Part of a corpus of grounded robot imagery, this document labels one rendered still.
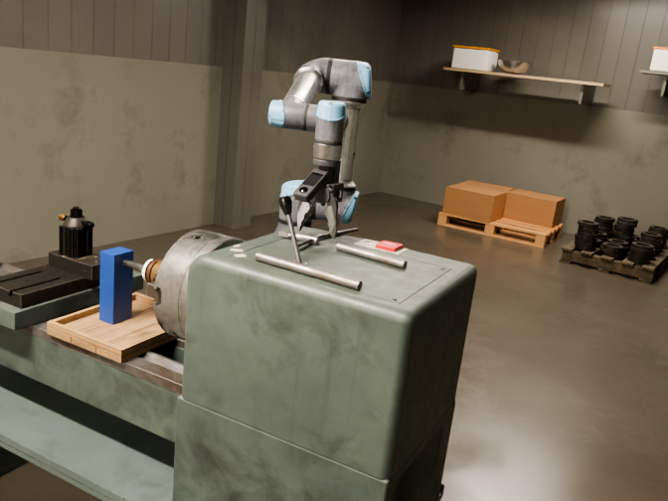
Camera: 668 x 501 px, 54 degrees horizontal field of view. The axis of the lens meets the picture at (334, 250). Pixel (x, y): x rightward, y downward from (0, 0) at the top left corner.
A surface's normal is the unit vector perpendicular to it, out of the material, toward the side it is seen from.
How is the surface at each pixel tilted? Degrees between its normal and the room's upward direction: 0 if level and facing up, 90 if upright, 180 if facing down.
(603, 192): 90
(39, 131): 90
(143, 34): 90
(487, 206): 90
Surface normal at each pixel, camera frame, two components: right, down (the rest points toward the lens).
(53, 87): 0.84, 0.23
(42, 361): -0.48, 0.18
